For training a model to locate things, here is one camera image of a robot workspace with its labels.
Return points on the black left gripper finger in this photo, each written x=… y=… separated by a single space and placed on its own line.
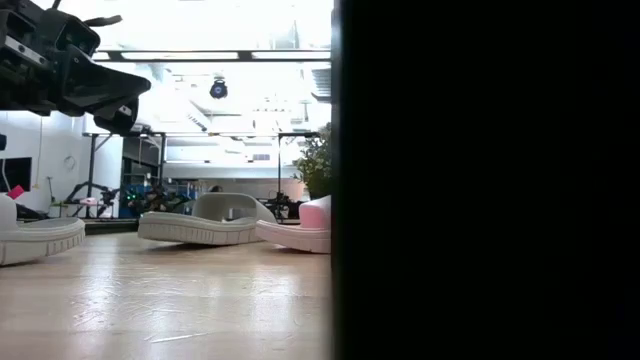
x=120 y=120
x=100 y=90

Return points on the grey rubber slide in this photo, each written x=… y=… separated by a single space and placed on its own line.
x=35 y=240
x=200 y=227

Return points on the pink rubber slide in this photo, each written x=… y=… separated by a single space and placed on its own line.
x=307 y=230

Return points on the black monitor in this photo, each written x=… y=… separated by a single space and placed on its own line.
x=15 y=174

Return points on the small green potted plant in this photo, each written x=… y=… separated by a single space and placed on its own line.
x=316 y=165

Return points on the black divider board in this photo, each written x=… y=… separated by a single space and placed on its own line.
x=475 y=180

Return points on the black background rig frame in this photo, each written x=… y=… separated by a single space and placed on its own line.
x=91 y=170

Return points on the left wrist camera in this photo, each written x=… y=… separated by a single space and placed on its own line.
x=80 y=32

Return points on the black overhead camera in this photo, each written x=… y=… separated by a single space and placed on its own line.
x=218 y=90

